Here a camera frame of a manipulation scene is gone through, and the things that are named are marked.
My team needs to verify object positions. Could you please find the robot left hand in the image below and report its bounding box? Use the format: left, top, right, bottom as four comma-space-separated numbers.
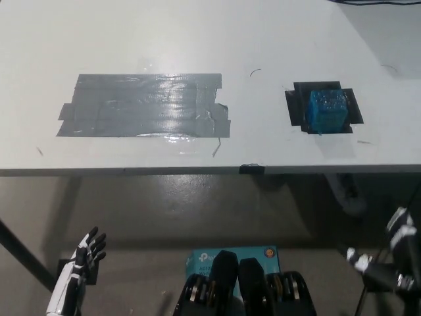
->
45, 226, 107, 316

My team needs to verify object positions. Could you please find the blue Rubik's cube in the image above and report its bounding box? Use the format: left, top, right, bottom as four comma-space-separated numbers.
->
304, 88, 349, 136

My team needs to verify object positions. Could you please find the black tape marked square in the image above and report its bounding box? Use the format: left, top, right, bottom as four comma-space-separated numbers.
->
284, 80, 364, 135

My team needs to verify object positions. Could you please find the black table leg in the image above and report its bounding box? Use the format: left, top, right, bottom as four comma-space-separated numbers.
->
0, 217, 57, 293

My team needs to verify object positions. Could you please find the teal tp-link router box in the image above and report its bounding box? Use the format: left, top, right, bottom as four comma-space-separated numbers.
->
184, 245, 282, 297

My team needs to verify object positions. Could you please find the small black tape piece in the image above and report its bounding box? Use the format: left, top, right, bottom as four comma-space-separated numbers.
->
239, 162, 266, 176

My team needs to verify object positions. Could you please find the grey duct tape patch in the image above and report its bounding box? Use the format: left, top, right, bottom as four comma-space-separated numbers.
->
55, 73, 232, 138

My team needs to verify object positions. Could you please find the dark cable on desk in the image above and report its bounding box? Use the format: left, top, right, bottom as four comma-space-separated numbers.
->
338, 0, 421, 7

